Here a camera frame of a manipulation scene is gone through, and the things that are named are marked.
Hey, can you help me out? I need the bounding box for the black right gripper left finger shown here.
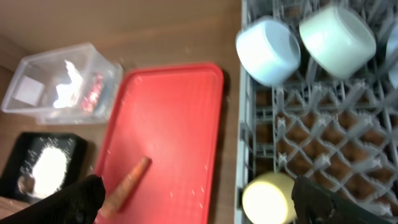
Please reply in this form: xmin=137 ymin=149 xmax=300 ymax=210
xmin=1 ymin=174 xmax=106 ymax=224

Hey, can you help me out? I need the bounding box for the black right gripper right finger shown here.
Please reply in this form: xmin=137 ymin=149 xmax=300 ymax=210
xmin=291 ymin=177 xmax=389 ymax=224

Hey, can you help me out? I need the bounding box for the orange carrot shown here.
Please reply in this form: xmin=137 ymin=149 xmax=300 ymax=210
xmin=99 ymin=157 xmax=151 ymax=218

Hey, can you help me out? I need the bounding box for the yellow cup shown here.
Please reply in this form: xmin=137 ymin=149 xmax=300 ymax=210
xmin=242 ymin=172 xmax=297 ymax=224

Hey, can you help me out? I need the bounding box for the white rice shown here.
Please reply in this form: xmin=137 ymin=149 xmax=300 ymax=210
xmin=19 ymin=137 xmax=75 ymax=199

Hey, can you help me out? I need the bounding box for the brown food scrap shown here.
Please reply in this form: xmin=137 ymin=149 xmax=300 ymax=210
xmin=17 ymin=175 xmax=35 ymax=194

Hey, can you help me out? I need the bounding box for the blue bowl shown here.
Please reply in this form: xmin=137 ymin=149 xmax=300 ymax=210
xmin=236 ymin=17 xmax=301 ymax=86

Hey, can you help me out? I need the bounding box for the green bowl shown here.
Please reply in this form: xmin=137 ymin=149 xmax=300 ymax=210
xmin=298 ymin=4 xmax=376 ymax=79

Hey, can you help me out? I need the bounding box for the light blue plate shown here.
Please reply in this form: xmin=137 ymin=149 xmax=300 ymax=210
xmin=386 ymin=22 xmax=397 ymax=89

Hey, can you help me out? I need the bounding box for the black waste tray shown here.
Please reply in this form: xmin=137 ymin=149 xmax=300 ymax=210
xmin=1 ymin=133 xmax=88 ymax=204

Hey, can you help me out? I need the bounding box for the grey dishwasher rack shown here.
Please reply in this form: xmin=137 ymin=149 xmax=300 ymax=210
xmin=234 ymin=1 xmax=397 ymax=223

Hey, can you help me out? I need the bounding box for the clear plastic waste bin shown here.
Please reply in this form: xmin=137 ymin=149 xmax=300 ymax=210
xmin=1 ymin=43 xmax=123 ymax=125

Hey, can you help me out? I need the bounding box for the red snack wrapper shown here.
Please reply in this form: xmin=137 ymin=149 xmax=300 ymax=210
xmin=81 ymin=73 xmax=103 ymax=113

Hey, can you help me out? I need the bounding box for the white crumpled tissue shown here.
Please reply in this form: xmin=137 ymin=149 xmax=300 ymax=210
xmin=53 ymin=60 xmax=83 ymax=108

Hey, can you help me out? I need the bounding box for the red serving tray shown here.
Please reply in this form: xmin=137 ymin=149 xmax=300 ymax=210
xmin=94 ymin=63 xmax=224 ymax=224

